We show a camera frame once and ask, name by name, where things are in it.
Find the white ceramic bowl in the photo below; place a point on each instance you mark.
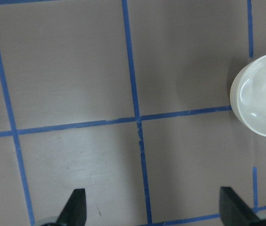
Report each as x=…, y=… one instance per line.
x=248, y=96

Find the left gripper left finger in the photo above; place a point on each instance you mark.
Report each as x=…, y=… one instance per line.
x=74, y=212

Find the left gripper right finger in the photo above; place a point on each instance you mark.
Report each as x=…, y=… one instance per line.
x=234, y=211

